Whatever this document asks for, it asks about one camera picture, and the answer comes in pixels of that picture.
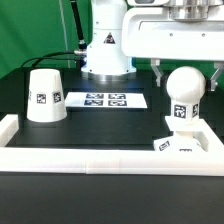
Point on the white marker sheet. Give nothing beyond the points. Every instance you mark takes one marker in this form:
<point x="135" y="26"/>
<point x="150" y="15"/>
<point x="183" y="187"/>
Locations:
<point x="105" y="100"/>

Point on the white U-shaped fence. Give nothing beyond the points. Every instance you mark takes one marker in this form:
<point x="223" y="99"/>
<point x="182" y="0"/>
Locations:
<point x="209" y="162"/>

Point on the white lamp base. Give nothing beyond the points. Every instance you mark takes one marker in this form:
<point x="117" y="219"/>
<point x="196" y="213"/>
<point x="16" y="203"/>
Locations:
<point x="182" y="138"/>

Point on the white lamp bulb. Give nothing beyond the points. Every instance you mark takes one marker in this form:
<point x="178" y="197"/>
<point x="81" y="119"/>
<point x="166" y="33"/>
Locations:
<point x="185" y="87"/>

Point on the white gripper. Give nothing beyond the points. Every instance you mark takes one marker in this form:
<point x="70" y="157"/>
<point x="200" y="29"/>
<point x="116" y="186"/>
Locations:
<point x="176" y="30"/>

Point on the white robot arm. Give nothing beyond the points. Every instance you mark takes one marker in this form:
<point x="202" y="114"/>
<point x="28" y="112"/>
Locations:
<point x="105" y="59"/>

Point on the white lamp shade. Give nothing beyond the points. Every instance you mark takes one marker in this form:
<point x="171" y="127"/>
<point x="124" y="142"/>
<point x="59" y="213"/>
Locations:
<point x="45" y="98"/>

